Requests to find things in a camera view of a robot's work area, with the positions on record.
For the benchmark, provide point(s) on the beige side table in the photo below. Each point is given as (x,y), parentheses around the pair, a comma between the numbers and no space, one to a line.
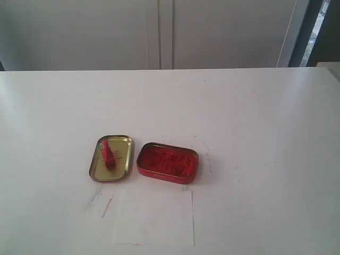
(333,67)

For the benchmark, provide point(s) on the white paper sheet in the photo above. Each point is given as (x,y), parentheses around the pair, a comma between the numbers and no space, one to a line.
(154,217)

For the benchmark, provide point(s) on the red stamp block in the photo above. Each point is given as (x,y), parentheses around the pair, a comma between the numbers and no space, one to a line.
(108,155)

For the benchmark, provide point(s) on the gold tin lid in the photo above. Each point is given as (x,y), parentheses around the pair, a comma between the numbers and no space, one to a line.
(122,148)

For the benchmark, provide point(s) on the red ink tin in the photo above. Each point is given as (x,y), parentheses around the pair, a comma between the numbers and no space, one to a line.
(168,163)

